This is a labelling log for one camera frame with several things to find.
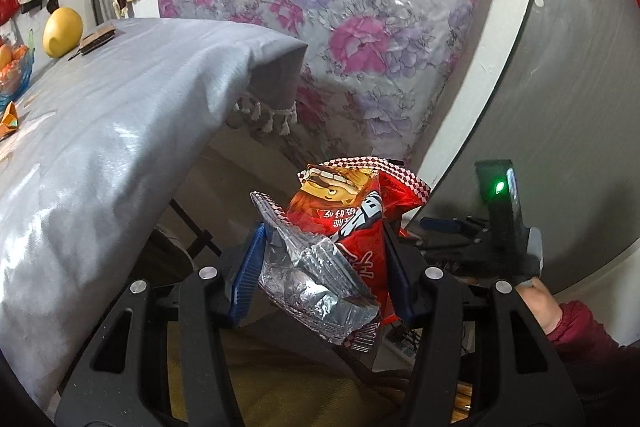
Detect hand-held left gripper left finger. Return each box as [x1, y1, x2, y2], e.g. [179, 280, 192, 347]
[54, 222, 267, 427]

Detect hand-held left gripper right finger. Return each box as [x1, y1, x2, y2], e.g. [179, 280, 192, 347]
[382, 232, 586, 427]

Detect person's right hand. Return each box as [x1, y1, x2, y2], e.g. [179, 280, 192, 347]
[515, 277, 563, 333]

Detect flat orange box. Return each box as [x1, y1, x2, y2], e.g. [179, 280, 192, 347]
[0, 102, 22, 142]

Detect grey round board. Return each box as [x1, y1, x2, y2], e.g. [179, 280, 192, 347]
[415, 0, 640, 333]

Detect red snack bag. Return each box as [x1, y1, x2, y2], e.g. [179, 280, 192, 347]
[250, 157, 432, 353]

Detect blue glass fruit bowl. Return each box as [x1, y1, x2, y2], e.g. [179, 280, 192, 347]
[0, 32, 37, 105]

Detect olive trousers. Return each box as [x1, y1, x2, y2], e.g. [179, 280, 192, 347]
[167, 307, 416, 427]

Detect yellow pomelo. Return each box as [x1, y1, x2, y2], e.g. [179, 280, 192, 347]
[42, 7, 84, 58]

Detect black metal table frame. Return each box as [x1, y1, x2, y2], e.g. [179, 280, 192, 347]
[167, 199, 223, 260]

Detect person's right forearm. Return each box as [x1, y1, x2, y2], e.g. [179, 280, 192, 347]
[545, 299, 640, 408]

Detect floral mattress in plastic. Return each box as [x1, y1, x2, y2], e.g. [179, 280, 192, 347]
[152, 0, 501, 168]

